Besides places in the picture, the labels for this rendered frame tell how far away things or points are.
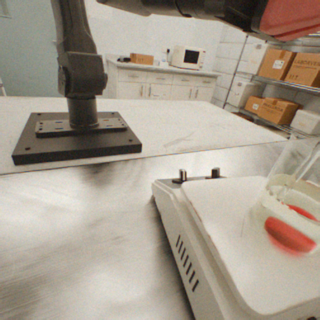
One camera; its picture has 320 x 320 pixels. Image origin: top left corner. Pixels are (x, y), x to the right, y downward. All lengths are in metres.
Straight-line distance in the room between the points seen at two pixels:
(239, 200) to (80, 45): 0.36
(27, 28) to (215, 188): 2.97
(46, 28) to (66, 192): 2.80
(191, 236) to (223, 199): 0.05
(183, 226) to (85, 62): 0.33
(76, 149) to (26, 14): 2.74
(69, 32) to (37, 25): 2.63
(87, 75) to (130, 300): 0.36
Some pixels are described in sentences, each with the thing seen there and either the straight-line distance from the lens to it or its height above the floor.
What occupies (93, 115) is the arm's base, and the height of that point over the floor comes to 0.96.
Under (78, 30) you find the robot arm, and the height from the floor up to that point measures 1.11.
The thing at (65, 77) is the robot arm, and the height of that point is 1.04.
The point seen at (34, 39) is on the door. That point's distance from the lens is 3.04.
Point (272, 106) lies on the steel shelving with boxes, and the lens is 2.51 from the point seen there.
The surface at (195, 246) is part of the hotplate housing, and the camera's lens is 0.17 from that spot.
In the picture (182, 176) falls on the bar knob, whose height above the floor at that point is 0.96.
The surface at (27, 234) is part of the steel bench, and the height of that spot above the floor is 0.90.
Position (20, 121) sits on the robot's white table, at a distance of 0.59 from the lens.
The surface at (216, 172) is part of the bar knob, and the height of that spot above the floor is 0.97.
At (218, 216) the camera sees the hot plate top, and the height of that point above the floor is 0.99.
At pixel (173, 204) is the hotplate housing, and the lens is 0.20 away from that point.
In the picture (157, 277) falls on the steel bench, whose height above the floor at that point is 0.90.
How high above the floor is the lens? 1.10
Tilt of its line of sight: 33 degrees down
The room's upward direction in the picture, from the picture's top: 9 degrees clockwise
